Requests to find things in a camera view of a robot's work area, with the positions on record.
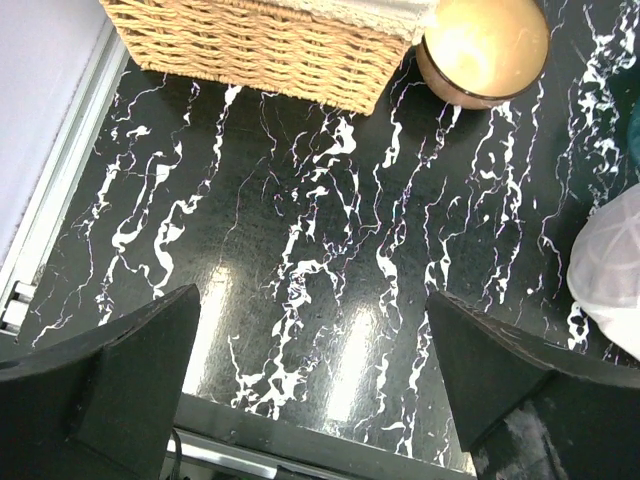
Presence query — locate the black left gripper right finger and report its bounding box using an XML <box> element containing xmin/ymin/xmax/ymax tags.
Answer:
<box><xmin>427</xmin><ymin>292</ymin><xmax>639</xmax><ymax>479</ymax></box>

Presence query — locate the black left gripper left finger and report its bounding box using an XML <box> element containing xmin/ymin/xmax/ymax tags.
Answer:
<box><xmin>1</xmin><ymin>285</ymin><xmax>201</xmax><ymax>479</ymax></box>

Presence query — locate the white mesh laundry bag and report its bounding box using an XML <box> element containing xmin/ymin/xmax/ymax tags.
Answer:
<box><xmin>567</xmin><ymin>185</ymin><xmax>639</xmax><ymax>358</ymax></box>

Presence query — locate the woven wicker laundry basket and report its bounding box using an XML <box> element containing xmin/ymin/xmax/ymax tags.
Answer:
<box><xmin>102</xmin><ymin>0</ymin><xmax>438</xmax><ymax>115</ymax></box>

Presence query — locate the teal plastic dish tub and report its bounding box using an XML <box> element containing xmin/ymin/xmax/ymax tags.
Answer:
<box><xmin>626</xmin><ymin>99</ymin><xmax>640</xmax><ymax>167</ymax></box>

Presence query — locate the gold brown bowl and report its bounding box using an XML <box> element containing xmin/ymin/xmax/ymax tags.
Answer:
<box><xmin>416</xmin><ymin>1</ymin><xmax>551</xmax><ymax>110</ymax></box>

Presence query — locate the aluminium frame rail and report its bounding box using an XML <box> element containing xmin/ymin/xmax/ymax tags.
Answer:
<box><xmin>1</xmin><ymin>20</ymin><xmax>129</xmax><ymax>338</ymax></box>

